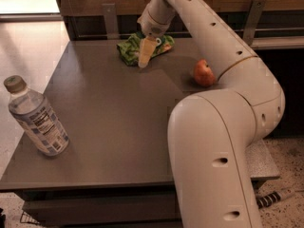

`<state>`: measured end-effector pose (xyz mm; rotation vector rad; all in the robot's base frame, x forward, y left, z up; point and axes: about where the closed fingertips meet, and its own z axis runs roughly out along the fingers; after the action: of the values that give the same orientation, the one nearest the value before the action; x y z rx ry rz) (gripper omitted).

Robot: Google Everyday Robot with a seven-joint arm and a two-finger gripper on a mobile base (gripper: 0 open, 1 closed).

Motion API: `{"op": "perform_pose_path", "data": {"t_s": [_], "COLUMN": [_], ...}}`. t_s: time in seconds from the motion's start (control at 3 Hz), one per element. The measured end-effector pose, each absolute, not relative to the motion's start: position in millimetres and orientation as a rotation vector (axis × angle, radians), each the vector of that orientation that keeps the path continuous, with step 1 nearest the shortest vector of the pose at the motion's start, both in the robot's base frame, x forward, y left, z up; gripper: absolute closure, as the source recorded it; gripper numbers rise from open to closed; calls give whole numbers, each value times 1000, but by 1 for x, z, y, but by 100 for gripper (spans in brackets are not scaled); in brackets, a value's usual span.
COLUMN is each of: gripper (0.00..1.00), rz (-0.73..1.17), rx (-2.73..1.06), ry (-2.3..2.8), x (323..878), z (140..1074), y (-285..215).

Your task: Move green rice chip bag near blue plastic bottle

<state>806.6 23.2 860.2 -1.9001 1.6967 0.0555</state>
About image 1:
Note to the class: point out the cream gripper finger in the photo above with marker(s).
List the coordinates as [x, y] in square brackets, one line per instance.
[147, 47]

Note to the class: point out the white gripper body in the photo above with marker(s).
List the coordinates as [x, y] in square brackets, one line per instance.
[150, 25]

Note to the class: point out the green rice chip bag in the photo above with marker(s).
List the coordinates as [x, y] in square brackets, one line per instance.
[129, 50]

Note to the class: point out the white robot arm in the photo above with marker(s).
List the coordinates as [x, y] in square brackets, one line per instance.
[209, 131]

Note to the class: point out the blue plastic water bottle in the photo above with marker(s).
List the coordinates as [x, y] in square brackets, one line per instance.
[32, 110]

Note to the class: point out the red apple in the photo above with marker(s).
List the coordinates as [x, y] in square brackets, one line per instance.
[203, 74]

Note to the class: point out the grey drawer cabinet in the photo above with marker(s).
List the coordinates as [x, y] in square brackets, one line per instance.
[95, 203]

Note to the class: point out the black white striped tube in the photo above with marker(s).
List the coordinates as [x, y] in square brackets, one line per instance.
[274, 197]

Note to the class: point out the left metal wall bracket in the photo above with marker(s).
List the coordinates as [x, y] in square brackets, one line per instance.
[111, 21]

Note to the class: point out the metal wall bracket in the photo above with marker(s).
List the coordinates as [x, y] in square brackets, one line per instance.
[253, 16]
[111, 21]

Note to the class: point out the right metal wall bracket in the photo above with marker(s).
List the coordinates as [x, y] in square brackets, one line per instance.
[253, 16]

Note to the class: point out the wire rack corner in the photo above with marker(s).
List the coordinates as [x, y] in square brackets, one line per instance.
[27, 219]

